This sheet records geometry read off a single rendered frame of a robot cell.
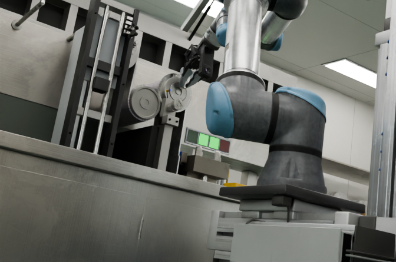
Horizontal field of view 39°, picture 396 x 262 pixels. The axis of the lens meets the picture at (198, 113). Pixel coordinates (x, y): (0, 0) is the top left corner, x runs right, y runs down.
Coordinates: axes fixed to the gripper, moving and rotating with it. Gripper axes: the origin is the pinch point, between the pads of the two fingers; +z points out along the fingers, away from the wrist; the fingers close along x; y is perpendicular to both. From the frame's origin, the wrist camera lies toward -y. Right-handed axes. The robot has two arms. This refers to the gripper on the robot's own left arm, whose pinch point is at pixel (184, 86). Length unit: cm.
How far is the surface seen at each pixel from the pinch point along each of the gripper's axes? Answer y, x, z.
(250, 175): 22, -77, 50
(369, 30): 203, -255, 6
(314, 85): 286, -326, 111
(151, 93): -1.8, 11.2, 6.7
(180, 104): -10.0, 3.7, 1.9
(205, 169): -22.0, -14.6, 18.2
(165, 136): -16.5, 5.1, 12.7
